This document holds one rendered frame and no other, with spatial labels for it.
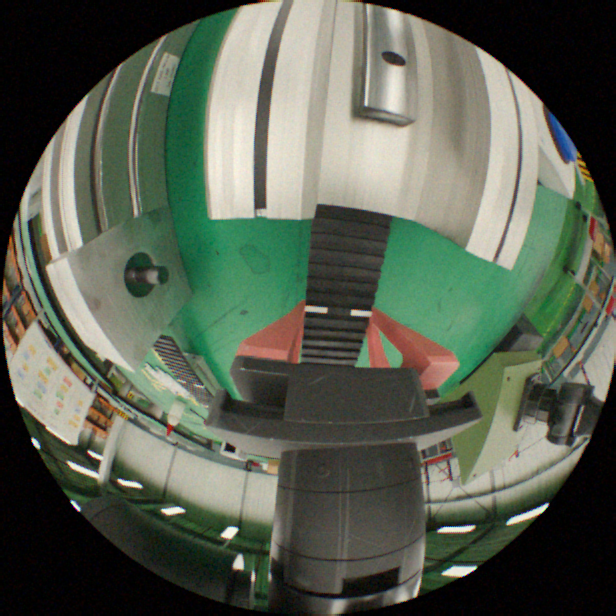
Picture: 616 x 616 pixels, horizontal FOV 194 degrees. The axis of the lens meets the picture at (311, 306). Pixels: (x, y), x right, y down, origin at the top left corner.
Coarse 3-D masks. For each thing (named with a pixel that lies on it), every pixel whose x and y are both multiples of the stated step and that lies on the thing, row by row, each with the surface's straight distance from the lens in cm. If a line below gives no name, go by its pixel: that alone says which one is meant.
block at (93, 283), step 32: (128, 224) 14; (160, 224) 16; (64, 256) 14; (96, 256) 13; (128, 256) 14; (160, 256) 16; (64, 288) 16; (96, 288) 13; (128, 288) 14; (160, 288) 16; (96, 320) 13; (128, 320) 14; (160, 320) 17; (128, 352) 15
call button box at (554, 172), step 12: (540, 108) 18; (540, 120) 17; (540, 132) 16; (552, 132) 18; (540, 144) 15; (552, 144) 18; (540, 156) 17; (552, 156) 17; (564, 156) 19; (540, 168) 19; (552, 168) 17; (564, 168) 19; (540, 180) 21; (552, 180) 20; (564, 180) 19; (564, 192) 21
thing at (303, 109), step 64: (320, 0) 8; (256, 64) 5; (320, 64) 5; (384, 64) 9; (448, 64) 11; (256, 128) 4; (320, 128) 5; (384, 128) 9; (448, 128) 9; (512, 128) 8; (256, 192) 4; (320, 192) 8; (384, 192) 8; (448, 192) 8; (512, 192) 7; (512, 256) 8
